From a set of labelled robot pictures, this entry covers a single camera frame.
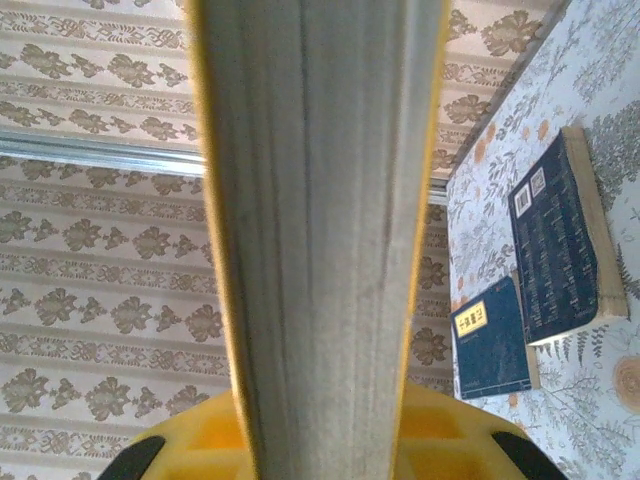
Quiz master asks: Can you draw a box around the yellow book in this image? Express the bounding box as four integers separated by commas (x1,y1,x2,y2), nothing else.
182,0,451,480

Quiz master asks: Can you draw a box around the aluminium left corner post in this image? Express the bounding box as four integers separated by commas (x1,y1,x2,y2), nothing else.
0,129,451,206

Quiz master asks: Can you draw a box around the thick dark blue barcode book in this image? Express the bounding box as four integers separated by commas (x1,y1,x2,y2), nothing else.
507,127,631,346

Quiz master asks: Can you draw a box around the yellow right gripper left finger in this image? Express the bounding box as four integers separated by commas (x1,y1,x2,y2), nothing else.
97,389,261,480

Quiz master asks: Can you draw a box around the dark blue yellow-label book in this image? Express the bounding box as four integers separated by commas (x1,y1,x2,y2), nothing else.
449,274,542,401

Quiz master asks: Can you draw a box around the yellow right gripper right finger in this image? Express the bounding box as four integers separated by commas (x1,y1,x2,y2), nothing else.
394,384,571,480

